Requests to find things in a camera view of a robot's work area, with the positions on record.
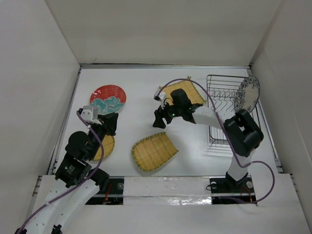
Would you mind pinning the metal front rail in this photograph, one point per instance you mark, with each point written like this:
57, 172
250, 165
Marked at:
207, 194

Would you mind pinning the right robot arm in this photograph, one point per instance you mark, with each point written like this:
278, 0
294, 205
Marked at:
240, 129

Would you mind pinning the red teal floral plate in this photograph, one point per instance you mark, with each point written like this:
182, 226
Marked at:
108, 99

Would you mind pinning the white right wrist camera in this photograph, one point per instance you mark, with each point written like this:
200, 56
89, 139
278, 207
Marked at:
162, 98

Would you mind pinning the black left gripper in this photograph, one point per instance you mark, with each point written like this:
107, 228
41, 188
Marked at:
109, 122

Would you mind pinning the dark wire dish rack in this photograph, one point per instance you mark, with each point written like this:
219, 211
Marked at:
222, 90

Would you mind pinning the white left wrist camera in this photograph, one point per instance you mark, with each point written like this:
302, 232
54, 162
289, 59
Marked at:
89, 114

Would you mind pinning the fan-shaped bamboo tray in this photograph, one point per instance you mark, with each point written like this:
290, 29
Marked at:
153, 152

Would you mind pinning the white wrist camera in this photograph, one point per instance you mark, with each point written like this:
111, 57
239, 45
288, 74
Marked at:
89, 114
162, 98

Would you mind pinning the square bamboo tray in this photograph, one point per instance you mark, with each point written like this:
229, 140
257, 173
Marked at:
189, 88

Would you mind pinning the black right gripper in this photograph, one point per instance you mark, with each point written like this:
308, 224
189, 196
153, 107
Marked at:
159, 122

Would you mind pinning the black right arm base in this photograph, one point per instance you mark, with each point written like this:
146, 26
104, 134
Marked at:
227, 185

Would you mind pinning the round bamboo tray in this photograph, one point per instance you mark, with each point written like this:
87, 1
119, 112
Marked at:
108, 144

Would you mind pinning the blue white floral plate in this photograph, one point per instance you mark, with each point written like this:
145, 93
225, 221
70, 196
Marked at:
247, 95

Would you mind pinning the white foam front strip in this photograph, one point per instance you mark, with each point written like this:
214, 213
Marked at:
166, 185

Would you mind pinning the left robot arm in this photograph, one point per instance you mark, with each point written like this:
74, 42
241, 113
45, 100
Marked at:
76, 181

